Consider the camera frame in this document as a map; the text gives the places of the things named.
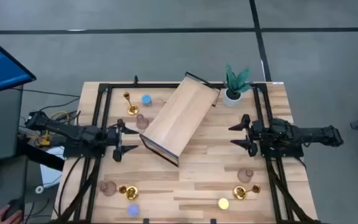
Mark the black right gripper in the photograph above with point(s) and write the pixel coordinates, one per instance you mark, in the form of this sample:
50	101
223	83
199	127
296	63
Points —
257	133

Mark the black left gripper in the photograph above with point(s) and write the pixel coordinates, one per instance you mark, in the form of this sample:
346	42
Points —
114	137

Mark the pink ribbed glass candle holder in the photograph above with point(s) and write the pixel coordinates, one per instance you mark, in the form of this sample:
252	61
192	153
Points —
141	122
245	175
109	188

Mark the blue jar candle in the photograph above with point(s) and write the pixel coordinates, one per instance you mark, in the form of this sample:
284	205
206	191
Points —
146	99

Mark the gold candlestick holder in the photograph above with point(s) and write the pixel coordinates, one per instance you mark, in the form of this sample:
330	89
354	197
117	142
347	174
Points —
239	193
132	109
131	193

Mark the purple jar candle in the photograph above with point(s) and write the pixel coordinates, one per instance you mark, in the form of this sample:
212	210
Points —
133	210

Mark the yellow jar candle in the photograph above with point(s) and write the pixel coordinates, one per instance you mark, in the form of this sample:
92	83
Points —
223	203

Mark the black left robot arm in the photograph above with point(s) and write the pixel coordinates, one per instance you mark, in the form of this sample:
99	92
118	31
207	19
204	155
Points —
73	132

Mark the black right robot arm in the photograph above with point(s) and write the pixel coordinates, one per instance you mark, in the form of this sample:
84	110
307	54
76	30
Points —
309	132

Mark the potted snake plant white pot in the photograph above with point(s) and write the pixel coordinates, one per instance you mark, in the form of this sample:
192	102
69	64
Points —
235	84

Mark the white sheet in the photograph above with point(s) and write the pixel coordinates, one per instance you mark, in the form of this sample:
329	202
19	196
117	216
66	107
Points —
50	174

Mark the white tape roll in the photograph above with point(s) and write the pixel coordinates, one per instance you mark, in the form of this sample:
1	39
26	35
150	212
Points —
37	189

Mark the black computer mouse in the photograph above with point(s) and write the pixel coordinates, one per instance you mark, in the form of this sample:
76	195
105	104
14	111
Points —
15	206

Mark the person's hand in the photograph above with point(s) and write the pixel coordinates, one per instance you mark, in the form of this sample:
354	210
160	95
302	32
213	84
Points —
2	218

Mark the wooden shelf riser black frame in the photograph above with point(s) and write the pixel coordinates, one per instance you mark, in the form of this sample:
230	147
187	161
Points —
182	115

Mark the black frame bracket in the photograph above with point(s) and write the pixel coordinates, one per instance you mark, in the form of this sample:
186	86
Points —
135	79
146	221
213	221

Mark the black aluminium table frame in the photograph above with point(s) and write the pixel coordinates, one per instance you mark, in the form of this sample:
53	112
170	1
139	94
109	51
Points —
154	85

